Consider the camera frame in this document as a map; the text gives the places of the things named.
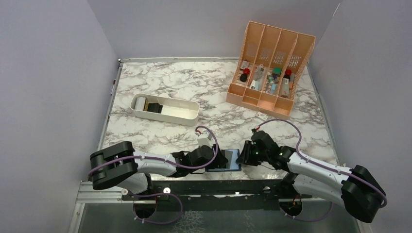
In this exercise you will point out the red capped dark bottle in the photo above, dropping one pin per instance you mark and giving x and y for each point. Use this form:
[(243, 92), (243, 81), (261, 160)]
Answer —
[(285, 88)]

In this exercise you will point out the grey packaged item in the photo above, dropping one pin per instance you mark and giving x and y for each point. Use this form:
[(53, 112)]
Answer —
[(258, 77)]

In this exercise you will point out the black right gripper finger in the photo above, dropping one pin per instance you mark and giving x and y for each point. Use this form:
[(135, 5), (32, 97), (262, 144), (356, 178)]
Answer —
[(244, 160), (246, 151)]

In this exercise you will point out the black VIP card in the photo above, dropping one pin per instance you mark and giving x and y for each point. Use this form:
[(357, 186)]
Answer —
[(154, 108)]

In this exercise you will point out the green capped bottle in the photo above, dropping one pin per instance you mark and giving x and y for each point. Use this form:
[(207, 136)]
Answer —
[(272, 80)]

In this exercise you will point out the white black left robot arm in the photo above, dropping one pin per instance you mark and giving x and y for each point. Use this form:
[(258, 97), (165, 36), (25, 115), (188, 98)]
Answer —
[(123, 166)]

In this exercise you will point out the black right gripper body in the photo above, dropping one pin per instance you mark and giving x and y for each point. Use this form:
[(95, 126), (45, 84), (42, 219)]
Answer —
[(256, 156)]

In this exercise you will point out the black bottle red cap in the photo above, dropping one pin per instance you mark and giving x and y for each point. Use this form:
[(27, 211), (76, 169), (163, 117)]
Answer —
[(244, 75)]

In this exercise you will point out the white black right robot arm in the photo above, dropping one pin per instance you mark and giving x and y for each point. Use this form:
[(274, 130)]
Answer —
[(355, 189)]

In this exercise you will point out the grey black card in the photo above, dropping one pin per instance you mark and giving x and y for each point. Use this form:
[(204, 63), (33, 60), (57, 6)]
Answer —
[(228, 156)]

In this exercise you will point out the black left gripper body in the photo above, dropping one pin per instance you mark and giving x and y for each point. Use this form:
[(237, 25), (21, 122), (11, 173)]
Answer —
[(216, 163)]

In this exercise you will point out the black metal base rail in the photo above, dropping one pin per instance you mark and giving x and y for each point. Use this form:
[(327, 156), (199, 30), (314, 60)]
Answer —
[(215, 193)]

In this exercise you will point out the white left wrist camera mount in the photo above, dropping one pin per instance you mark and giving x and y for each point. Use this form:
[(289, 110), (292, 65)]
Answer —
[(205, 139)]

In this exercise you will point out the peach plastic file organizer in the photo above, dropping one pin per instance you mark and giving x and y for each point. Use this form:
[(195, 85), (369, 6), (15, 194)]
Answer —
[(271, 63)]

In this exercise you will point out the white plastic tray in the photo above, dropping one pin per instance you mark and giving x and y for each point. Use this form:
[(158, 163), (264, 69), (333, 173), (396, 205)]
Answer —
[(177, 111)]

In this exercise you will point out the white card in tray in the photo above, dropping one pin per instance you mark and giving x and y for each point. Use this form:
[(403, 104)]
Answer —
[(140, 104)]

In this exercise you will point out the blue leather card holder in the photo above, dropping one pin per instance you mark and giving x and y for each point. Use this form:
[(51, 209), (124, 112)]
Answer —
[(225, 161)]

